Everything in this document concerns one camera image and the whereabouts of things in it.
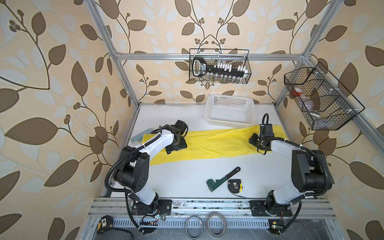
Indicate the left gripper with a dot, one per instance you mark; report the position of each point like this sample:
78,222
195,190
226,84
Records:
183,145

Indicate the grey tape roll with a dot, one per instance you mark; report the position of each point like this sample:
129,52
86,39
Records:
216,225

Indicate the yellow black tape measure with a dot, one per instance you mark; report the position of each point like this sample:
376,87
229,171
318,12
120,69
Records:
105,224

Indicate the white plastic basket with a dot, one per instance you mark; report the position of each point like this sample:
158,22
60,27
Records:
229,111

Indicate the black wire basket right wall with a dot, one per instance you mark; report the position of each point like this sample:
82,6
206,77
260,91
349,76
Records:
326,103

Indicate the black wire basket wall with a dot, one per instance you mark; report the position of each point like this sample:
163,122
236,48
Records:
222,53
326,103

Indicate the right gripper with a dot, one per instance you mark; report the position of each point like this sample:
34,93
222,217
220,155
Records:
252,140

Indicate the black wire basket back wall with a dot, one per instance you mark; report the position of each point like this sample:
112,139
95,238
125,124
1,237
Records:
222,53

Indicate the yellow trousers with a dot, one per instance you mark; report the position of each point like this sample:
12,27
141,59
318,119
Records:
211,144

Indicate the light blue stapler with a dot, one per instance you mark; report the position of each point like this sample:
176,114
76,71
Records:
139,137

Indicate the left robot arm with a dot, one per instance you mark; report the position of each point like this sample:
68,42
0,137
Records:
129,175

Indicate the red item in basket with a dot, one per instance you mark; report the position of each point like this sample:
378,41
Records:
296,92

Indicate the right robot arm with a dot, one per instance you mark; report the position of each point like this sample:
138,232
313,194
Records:
310,174

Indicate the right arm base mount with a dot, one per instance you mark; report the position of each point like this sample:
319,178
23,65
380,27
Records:
259,208

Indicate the black socket set holder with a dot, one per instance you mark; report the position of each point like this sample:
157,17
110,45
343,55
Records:
207,66

